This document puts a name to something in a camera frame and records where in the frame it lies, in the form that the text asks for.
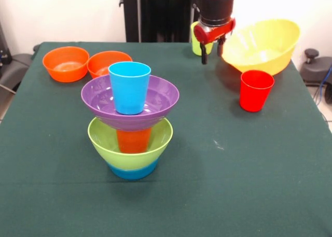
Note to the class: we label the blue bowl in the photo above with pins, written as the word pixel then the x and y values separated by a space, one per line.
pixel 132 173

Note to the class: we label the orange cup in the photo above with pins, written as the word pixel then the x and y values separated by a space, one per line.
pixel 133 142

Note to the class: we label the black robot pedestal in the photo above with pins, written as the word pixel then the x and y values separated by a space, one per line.
pixel 160 14

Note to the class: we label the orange bowl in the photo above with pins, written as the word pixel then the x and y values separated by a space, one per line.
pixel 99 63
pixel 66 66

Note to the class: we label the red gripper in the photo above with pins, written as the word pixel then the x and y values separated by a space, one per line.
pixel 211 33

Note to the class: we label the dark grey chair base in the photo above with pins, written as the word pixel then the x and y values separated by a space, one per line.
pixel 15 68

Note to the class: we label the green bowl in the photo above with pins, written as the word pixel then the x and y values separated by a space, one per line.
pixel 160 143

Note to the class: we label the blue cup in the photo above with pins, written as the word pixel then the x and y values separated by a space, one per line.
pixel 129 89

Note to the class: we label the large yellow bowl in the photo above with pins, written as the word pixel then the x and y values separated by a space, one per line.
pixel 262 55

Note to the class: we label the lime green cup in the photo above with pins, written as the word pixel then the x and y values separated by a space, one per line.
pixel 195 47

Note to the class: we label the dark green tablecloth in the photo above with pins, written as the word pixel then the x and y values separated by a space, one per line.
pixel 166 203

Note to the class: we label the purple bowl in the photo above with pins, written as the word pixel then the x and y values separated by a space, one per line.
pixel 160 97

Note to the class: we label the black chair base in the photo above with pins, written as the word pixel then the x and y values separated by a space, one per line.
pixel 313 68

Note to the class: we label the red cup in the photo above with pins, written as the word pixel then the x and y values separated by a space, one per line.
pixel 255 91

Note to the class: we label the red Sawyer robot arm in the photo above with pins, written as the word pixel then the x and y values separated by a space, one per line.
pixel 216 6

